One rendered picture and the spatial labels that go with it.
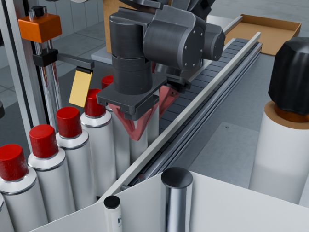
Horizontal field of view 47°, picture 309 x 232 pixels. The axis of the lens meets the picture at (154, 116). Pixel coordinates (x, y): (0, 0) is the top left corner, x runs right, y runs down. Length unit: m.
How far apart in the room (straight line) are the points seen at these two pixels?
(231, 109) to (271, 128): 0.47
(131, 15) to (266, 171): 0.32
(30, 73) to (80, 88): 0.11
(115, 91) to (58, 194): 0.17
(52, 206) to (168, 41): 0.29
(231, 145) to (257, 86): 0.40
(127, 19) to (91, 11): 3.75
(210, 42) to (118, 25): 0.30
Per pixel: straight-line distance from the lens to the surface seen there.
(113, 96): 0.51
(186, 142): 0.86
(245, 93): 1.11
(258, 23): 1.69
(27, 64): 0.62
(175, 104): 0.92
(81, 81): 0.56
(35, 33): 0.55
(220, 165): 0.74
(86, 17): 4.17
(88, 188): 0.59
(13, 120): 1.02
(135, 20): 0.47
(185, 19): 0.44
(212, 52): 0.73
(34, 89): 0.65
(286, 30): 1.66
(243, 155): 0.78
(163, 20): 0.46
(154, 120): 0.72
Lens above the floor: 1.36
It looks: 33 degrees down
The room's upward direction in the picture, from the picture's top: straight up
